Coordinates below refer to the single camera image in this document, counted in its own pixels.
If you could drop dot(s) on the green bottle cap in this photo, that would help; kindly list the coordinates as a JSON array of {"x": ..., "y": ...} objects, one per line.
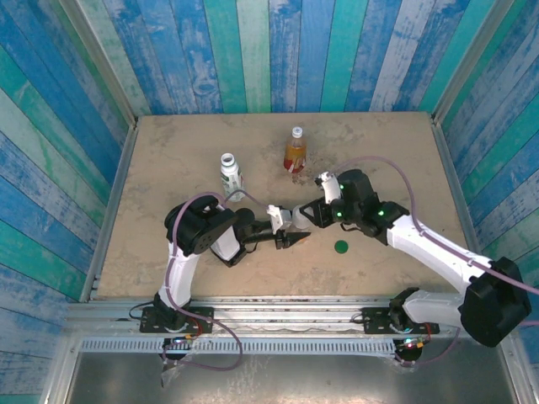
[{"x": 342, "y": 247}]

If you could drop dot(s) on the brown tea bottle red label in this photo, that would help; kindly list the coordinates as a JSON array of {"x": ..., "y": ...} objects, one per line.
[{"x": 295, "y": 157}]

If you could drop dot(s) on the white milk bottle green label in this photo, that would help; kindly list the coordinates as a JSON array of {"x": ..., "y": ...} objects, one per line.
[{"x": 231, "y": 174}]

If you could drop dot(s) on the small white bottle cap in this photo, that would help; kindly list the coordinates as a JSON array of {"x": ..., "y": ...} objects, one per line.
[{"x": 297, "y": 132}]

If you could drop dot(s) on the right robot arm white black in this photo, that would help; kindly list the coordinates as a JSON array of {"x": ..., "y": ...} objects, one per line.
[{"x": 438, "y": 252}]

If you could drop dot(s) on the small LED circuit board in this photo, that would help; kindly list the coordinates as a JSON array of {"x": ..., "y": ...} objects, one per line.
[
  {"x": 179, "y": 340},
  {"x": 410, "y": 344}
]

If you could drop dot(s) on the steel sheet shelf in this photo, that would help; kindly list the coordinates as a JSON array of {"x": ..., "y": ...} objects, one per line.
[{"x": 316, "y": 383}]

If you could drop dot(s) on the aluminium mounting rail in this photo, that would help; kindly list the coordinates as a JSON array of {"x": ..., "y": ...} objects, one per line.
[{"x": 286, "y": 313}]

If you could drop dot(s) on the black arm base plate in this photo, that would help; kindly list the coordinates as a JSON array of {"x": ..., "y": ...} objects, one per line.
[
  {"x": 375, "y": 320},
  {"x": 202, "y": 315}
]

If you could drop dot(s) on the aluminium table edge rail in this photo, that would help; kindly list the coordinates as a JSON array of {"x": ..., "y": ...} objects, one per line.
[
  {"x": 459, "y": 189},
  {"x": 111, "y": 210}
]

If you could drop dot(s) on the aluminium corner post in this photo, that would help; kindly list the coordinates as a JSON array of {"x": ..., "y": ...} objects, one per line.
[
  {"x": 462, "y": 63},
  {"x": 102, "y": 63}
]

